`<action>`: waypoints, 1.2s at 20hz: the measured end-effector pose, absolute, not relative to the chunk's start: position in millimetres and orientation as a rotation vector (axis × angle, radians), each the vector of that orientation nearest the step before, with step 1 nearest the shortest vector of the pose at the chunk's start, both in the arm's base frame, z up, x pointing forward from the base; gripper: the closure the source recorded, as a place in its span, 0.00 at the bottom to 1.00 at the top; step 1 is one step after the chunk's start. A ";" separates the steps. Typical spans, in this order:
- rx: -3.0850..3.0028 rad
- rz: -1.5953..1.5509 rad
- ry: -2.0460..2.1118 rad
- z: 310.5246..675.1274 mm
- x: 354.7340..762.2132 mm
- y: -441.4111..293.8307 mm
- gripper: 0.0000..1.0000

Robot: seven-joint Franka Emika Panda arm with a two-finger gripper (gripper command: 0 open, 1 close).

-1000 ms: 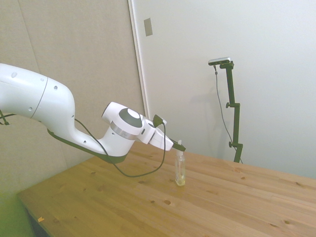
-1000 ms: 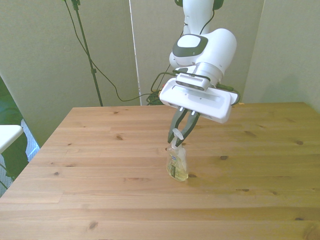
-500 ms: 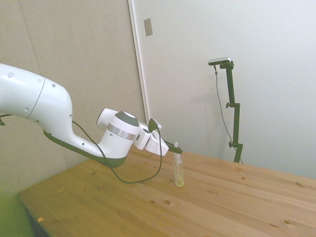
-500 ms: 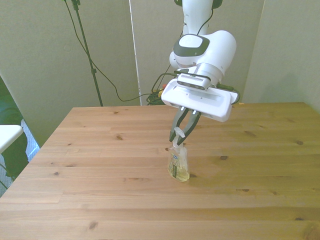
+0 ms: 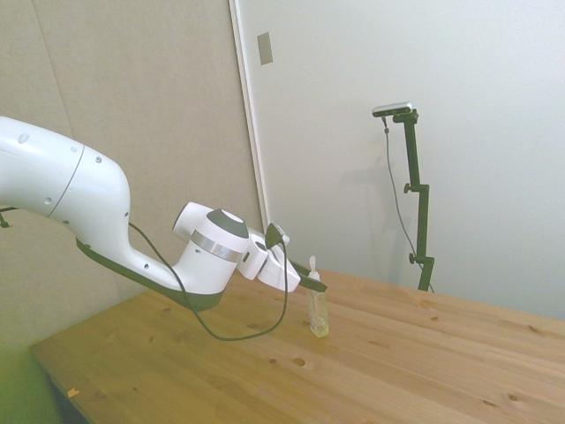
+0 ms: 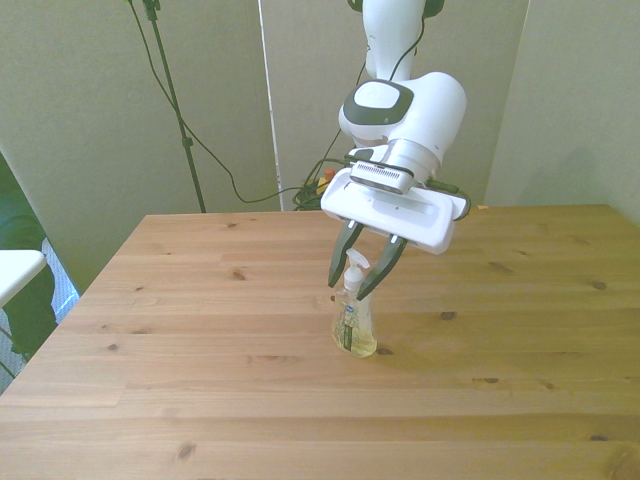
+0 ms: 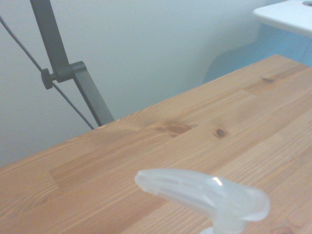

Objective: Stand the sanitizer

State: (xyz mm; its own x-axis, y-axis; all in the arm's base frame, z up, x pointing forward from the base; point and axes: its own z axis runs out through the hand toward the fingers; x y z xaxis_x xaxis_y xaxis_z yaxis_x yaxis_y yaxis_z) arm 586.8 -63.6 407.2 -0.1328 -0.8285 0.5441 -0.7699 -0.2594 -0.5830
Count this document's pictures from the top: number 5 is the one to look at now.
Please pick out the silver exterior camera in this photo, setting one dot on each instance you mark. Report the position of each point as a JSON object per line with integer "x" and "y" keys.
{"x": 393, "y": 109}

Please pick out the white door frame strip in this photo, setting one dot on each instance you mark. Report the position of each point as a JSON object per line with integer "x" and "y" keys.
{"x": 249, "y": 110}

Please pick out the black clamp bracket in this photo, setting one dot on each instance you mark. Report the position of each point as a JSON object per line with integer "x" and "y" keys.
{"x": 3, "y": 218}

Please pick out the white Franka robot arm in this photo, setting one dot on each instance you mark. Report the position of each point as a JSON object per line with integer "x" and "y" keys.
{"x": 92, "y": 190}

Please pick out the grey wall plate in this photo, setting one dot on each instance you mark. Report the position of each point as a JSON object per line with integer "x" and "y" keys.
{"x": 265, "y": 48}

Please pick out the clear hand sanitizer pump bottle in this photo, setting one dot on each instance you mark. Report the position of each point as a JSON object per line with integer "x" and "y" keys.
{"x": 318, "y": 311}

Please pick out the small orange tape scrap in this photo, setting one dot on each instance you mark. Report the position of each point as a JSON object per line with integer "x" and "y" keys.
{"x": 72, "y": 391}

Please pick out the black camera stand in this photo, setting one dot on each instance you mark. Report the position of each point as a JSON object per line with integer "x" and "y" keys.
{"x": 417, "y": 185}

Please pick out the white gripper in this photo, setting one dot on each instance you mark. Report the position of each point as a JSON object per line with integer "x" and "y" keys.
{"x": 278, "y": 271}

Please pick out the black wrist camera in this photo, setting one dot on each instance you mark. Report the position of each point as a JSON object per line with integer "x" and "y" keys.
{"x": 274, "y": 234}

